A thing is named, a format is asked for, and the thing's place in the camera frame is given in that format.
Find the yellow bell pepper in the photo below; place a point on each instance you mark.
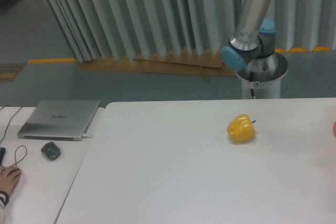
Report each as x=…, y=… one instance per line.
x=241, y=129

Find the brown cardboard sheet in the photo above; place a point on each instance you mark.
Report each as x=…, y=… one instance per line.
x=206, y=65

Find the pink object at edge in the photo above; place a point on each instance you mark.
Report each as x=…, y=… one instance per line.
x=334, y=128

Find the black device at edge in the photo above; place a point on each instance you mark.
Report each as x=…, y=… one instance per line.
x=2, y=154

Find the person's hand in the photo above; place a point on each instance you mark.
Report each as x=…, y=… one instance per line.
x=9, y=178

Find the striped cuff cream sleeve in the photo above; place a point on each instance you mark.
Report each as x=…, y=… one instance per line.
x=4, y=198

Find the silver closed laptop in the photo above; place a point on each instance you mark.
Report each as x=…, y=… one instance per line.
x=60, y=120

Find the white laptop cable plug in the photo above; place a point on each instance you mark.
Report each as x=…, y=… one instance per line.
x=87, y=135

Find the pale green folding curtain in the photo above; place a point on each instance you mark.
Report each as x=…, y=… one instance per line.
x=131, y=28

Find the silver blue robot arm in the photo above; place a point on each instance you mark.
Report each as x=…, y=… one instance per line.
x=267, y=25

